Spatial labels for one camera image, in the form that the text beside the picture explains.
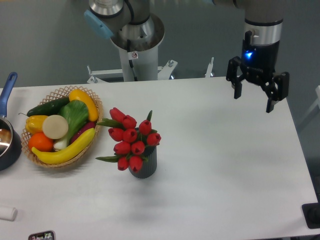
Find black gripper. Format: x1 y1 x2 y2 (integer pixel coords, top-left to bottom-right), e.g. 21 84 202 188
226 30 290 113

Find red tulip bouquet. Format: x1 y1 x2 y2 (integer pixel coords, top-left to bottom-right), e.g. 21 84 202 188
96 107 162 171

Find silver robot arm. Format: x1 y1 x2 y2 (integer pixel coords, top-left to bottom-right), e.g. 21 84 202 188
84 0 290 113

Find orange fruit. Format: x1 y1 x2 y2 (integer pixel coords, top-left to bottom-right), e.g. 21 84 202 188
28 132 54 152

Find yellow squash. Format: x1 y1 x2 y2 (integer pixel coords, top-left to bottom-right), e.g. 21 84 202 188
69 89 99 122

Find beige round disc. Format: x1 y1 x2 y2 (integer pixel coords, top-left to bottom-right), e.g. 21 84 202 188
42 115 69 140

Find black device at table edge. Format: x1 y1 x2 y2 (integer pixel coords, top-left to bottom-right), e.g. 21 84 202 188
301 202 320 229

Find green cucumber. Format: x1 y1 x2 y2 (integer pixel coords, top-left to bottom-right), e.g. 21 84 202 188
19 97 70 117

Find blue handled saucepan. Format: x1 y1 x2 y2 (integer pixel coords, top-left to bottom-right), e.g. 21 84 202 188
0 72 22 171

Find yellow banana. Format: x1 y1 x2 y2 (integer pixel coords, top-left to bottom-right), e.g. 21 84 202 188
31 128 96 165

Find white frame at right edge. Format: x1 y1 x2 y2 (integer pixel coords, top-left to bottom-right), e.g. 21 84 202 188
297 85 320 128

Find green bok choy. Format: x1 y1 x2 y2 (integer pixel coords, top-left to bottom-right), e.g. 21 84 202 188
53 100 89 152

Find smartphone with pink case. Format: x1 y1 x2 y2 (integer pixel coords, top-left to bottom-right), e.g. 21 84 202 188
28 230 56 240

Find white cylinder roll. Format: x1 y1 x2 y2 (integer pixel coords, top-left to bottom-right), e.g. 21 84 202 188
0 205 18 222

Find dark grey ribbed vase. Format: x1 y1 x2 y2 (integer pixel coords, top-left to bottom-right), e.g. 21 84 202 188
128 127 158 179

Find yellow bell pepper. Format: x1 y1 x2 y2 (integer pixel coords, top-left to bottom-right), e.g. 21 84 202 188
25 115 48 135

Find purple eggplant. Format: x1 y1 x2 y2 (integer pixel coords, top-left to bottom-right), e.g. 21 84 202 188
69 121 96 144

